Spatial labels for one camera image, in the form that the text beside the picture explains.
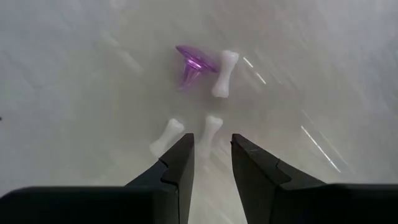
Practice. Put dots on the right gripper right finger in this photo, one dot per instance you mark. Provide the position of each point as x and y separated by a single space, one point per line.
261 186

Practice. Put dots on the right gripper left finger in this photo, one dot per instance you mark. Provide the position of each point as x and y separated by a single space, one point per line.
168 193

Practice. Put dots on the white plastic bone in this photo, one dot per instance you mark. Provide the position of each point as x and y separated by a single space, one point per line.
211 127
224 74
169 132

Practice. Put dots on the purple translucent spinning top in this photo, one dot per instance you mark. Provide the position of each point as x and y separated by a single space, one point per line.
196 60

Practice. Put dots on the white glossy table mat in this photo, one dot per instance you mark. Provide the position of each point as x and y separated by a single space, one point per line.
77 93

